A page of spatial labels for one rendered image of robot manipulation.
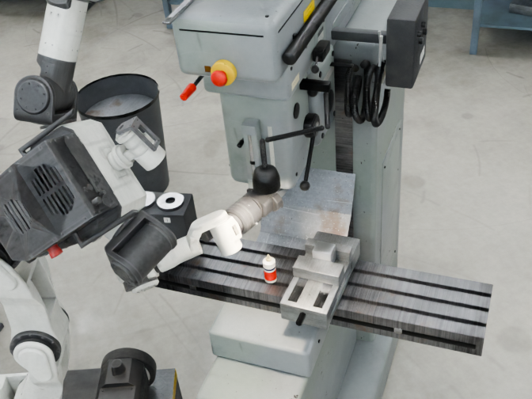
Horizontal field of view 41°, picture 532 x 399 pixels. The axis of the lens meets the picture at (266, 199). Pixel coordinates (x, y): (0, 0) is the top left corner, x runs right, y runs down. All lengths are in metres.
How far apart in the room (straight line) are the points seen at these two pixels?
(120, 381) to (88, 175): 1.06
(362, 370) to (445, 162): 1.79
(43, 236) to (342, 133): 1.13
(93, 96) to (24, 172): 2.66
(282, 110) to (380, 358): 1.45
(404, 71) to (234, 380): 1.09
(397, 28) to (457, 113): 2.91
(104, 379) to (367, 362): 1.08
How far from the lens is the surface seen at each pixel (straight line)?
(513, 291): 3.66
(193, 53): 1.74
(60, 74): 1.78
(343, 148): 2.47
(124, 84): 4.33
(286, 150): 1.96
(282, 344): 2.28
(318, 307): 2.17
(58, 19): 1.77
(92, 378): 2.66
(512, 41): 5.85
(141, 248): 1.74
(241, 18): 1.66
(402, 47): 2.04
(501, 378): 3.30
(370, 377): 2.99
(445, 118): 4.84
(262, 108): 1.90
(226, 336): 2.33
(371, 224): 2.65
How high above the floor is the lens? 2.56
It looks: 38 degrees down
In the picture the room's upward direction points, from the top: 6 degrees counter-clockwise
